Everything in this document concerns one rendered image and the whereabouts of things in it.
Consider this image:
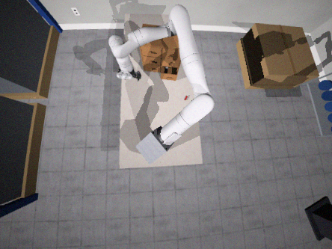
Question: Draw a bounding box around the small wooden chest of drawers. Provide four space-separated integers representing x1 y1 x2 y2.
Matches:
141 24 179 73

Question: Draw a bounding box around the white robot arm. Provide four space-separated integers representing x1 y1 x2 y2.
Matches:
108 4 215 145

